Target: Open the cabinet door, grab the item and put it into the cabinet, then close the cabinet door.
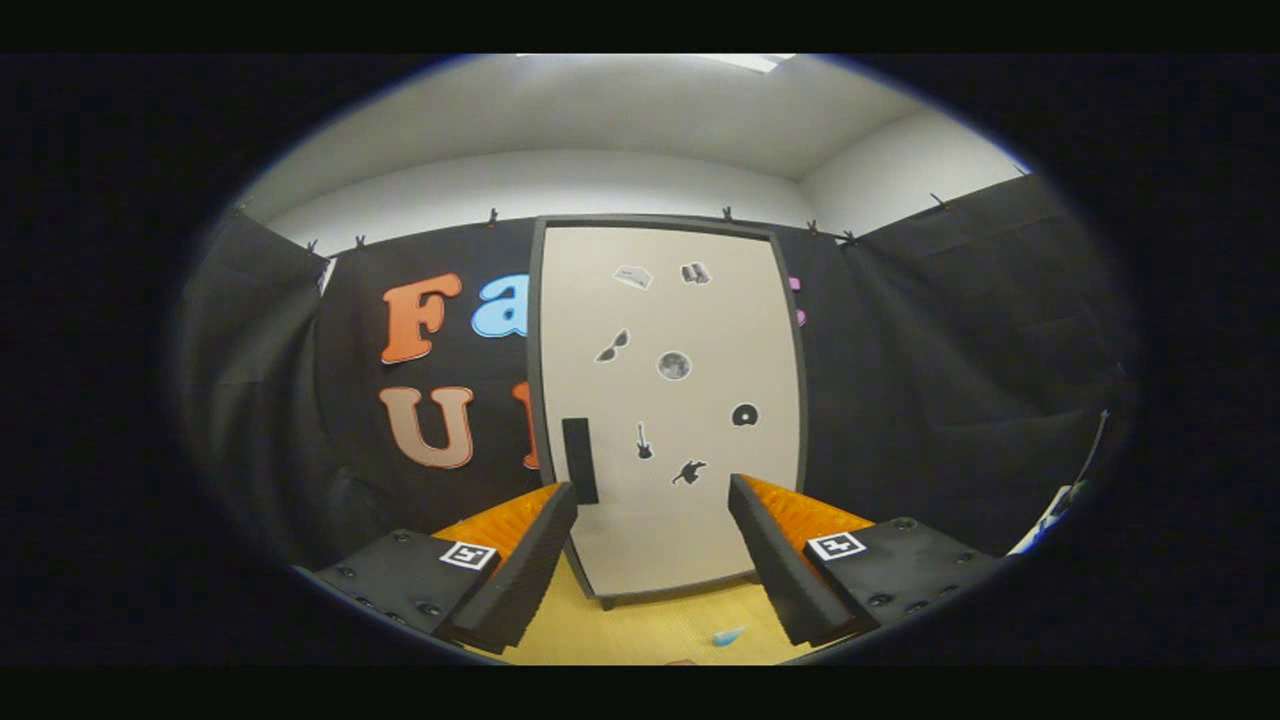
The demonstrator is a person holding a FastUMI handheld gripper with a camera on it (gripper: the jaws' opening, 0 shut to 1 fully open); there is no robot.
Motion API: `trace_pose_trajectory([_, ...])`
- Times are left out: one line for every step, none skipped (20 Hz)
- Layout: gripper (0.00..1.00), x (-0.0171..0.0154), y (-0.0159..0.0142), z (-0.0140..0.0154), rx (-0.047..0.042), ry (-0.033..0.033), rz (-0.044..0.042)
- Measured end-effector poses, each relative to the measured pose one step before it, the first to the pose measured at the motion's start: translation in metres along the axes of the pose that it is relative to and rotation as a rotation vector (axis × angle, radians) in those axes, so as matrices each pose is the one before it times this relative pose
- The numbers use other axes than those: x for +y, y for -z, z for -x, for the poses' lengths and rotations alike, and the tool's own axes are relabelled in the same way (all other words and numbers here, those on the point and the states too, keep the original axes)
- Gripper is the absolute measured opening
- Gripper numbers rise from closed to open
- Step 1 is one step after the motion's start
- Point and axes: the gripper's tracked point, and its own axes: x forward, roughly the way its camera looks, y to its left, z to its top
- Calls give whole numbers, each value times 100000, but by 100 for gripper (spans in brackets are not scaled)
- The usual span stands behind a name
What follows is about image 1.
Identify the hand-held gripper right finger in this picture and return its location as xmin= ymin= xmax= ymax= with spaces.
xmin=728 ymin=474 xmax=1001 ymax=647

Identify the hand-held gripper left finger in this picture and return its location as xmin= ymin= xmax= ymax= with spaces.
xmin=315 ymin=482 xmax=579 ymax=656

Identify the black door handle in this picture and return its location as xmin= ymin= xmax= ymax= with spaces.
xmin=562 ymin=418 xmax=599 ymax=505

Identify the dark grey cabinet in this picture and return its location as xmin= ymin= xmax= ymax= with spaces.
xmin=527 ymin=215 xmax=809 ymax=611

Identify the white and blue object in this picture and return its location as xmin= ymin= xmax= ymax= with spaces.
xmin=1008 ymin=408 xmax=1113 ymax=557

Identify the row of black cloth clips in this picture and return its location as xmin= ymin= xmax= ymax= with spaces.
xmin=230 ymin=165 xmax=1031 ymax=251

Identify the ceiling light panel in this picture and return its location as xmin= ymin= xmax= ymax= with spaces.
xmin=515 ymin=53 xmax=798 ymax=73

